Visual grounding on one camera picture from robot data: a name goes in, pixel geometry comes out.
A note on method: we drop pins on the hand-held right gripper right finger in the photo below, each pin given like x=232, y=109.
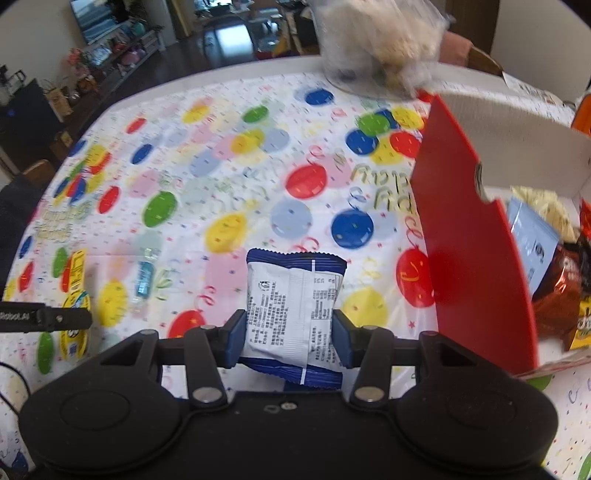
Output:
x=342, y=339

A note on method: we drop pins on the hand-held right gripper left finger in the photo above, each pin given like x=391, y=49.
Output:
x=235, y=339

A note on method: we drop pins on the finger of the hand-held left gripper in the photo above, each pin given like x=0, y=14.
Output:
x=55, y=318

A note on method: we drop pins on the small yellow snack packet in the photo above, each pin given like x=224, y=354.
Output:
x=73, y=272

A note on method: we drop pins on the blue white snack packet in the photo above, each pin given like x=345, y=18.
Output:
x=286, y=304

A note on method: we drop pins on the red cardboard box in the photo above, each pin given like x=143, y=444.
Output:
x=466, y=258

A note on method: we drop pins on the brown foil snack packet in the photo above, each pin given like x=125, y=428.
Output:
x=561, y=286

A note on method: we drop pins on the red snack packet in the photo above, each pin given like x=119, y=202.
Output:
x=586, y=217

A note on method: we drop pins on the yellow packet with blue edge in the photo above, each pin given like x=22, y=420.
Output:
x=74, y=344

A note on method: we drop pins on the small water bottle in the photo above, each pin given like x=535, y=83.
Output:
x=145, y=272

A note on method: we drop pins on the wooden chair with dark jacket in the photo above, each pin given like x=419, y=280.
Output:
x=14, y=212

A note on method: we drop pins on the balloon print tablecloth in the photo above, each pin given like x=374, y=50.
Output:
x=194, y=152

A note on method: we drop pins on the black cabinet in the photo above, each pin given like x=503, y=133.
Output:
x=27, y=115

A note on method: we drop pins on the light blue snack packet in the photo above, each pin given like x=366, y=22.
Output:
x=531, y=244

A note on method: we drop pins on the brown paper bag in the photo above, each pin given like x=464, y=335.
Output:
x=57, y=99

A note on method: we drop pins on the pale yellow snack packet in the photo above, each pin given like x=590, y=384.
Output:
x=554, y=212

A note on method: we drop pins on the flower bouquet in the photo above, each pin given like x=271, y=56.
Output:
x=78, y=60

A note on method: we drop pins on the television cabinet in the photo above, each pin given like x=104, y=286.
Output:
x=124, y=57

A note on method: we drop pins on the clear plastic bag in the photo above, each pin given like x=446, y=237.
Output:
x=369, y=46

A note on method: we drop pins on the television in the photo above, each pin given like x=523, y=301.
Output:
x=92, y=18

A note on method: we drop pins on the dark coffee table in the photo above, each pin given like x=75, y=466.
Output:
x=228, y=34

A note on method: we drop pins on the pink cloth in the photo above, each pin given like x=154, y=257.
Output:
x=455, y=46

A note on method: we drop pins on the white paper sheet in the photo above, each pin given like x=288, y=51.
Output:
x=531, y=87

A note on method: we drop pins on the orange packet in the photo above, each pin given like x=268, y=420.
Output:
x=581, y=120

